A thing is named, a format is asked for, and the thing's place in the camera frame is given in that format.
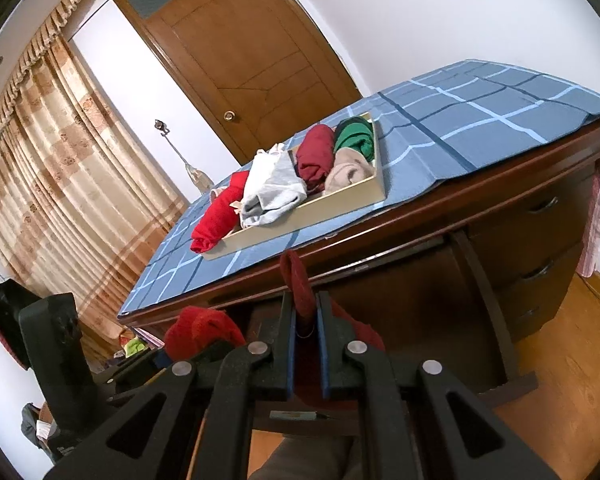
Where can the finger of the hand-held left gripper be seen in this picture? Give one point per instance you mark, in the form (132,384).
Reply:
(140,367)

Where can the dark wooden desk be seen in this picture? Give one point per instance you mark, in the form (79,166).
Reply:
(405,230)

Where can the maroon garment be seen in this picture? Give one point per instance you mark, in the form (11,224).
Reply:
(315,160)

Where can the pink cloth under tablecloth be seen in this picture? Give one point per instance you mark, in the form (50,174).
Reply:
(597,210)

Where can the beige garment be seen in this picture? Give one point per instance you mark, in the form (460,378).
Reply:
(345,172)

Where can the beige wooden tray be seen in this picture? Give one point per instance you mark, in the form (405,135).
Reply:
(290,222)

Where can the black hanging bag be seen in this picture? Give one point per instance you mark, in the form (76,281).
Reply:
(5,320)

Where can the dark red garment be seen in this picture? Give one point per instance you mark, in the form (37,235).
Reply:
(300,280)

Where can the blue checked tablecloth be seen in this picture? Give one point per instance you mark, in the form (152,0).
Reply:
(480,125)

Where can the round metal door knob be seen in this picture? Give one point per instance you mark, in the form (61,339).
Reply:
(228,116)

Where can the brown wooden door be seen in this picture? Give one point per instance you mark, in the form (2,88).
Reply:
(240,50)

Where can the person's grey trousers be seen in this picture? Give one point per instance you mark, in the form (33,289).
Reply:
(300,460)

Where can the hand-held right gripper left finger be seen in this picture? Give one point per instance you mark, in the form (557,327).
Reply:
(291,350)

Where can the green cloth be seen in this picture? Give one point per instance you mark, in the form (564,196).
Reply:
(134,346)

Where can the wall hook with hanging pendant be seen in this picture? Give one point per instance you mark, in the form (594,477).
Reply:
(196,176)

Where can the beige patterned curtain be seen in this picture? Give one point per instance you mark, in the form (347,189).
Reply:
(55,170)

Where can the green garment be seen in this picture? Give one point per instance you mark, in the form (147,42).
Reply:
(355,135)

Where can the plain white garment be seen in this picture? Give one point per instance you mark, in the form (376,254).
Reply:
(272,205)

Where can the white dotted underwear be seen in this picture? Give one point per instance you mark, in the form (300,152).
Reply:
(267,170)

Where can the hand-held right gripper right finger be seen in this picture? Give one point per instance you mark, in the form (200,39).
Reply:
(322,350)

